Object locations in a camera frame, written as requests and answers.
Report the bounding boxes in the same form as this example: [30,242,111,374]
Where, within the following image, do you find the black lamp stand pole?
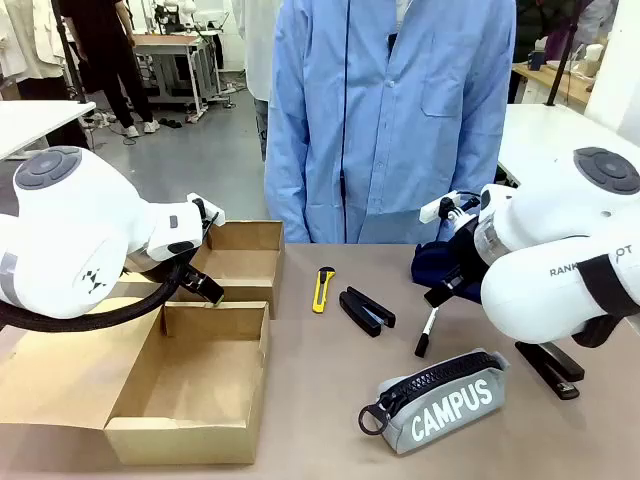
[544,28,582,108]

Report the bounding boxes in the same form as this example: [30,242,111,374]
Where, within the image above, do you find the bystander in beige coat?
[0,0,69,102]

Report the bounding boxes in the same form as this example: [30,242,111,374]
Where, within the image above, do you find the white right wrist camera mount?
[418,190,482,225]

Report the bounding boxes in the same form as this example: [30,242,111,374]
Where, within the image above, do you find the yellow utility knife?
[311,266,337,315]

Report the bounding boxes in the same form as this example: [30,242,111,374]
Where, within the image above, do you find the navy blue pencil case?
[410,241,482,302]

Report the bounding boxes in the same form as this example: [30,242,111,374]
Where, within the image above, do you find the long black stapler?
[514,339,586,401]

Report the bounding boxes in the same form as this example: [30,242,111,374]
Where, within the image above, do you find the white side table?
[0,99,97,162]

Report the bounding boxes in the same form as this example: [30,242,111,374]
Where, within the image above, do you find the grey CAMPUS pencil case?
[357,348,512,456]

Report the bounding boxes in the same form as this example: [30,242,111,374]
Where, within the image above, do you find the white container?
[583,43,607,77]

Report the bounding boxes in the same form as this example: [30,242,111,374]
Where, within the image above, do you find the large cardboard box with lid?
[0,297,272,466]

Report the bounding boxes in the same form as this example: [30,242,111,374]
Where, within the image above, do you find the black left arm cable sleeve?
[0,258,187,334]

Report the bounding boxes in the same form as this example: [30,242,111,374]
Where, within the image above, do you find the wooden desk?
[511,58,604,114]

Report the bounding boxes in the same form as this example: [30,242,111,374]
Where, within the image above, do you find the black white marker pen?
[413,305,441,359]

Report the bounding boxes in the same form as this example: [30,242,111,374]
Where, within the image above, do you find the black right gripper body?
[446,218,490,297]

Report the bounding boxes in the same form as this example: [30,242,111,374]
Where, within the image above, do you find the black stapler with silver inside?
[338,285,397,339]

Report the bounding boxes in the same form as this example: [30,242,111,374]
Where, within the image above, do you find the black arm cable sleeve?
[0,258,187,334]
[569,253,640,349]

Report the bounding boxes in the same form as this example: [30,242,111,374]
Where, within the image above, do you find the small cardboard box with lid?
[118,219,286,321]

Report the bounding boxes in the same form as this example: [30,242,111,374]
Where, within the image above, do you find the white table behind robot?
[495,102,640,187]

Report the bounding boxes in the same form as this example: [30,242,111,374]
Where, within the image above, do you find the person in blue shirt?
[263,0,518,246]

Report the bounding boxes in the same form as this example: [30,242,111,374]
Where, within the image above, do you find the person's left forearm blue sleeve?
[449,94,508,202]

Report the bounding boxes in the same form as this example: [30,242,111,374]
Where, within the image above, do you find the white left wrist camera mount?
[187,193,227,227]

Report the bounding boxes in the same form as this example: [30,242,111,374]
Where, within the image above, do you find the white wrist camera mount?
[187,193,227,227]
[418,190,482,225]

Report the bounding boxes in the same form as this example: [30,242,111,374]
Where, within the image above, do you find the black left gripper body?
[173,248,205,292]

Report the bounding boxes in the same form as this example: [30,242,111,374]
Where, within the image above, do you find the grey metal workbench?
[133,30,225,117]

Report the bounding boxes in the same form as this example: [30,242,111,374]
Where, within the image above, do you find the person's right forearm blue sleeve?
[263,99,314,245]

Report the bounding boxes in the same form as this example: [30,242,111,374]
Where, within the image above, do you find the black right arm cable sleeve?
[569,253,640,349]

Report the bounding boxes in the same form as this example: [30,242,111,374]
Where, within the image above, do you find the bystander in black clothes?
[59,0,162,140]

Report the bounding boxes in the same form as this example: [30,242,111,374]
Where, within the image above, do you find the bystander in dark jacket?
[512,0,621,64]

